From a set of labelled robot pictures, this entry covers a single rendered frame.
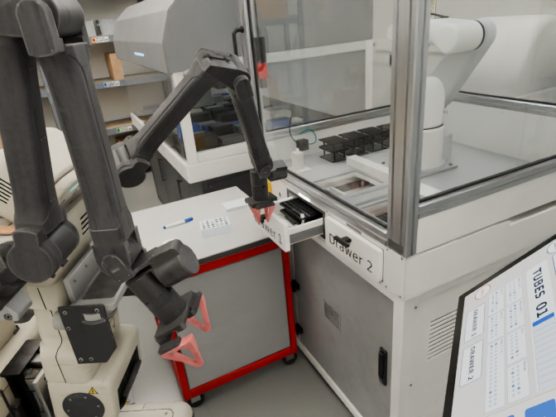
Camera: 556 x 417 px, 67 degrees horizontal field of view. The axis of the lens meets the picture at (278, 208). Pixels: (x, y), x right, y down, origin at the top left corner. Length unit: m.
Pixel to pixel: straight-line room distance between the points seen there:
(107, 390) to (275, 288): 0.91
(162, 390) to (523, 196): 1.74
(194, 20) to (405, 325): 1.61
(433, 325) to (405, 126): 0.68
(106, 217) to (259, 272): 1.14
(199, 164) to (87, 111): 1.61
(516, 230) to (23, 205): 1.35
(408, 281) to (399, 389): 0.42
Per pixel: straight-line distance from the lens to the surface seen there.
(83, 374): 1.18
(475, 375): 0.81
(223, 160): 2.30
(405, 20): 1.05
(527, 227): 1.58
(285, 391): 2.11
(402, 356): 1.43
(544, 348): 0.74
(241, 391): 2.14
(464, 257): 1.39
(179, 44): 2.16
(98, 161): 0.71
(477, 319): 0.92
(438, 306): 1.43
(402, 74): 1.06
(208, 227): 1.77
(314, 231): 1.52
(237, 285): 1.78
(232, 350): 1.96
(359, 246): 1.33
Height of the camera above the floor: 1.57
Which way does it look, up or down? 25 degrees down
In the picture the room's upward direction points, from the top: 5 degrees counter-clockwise
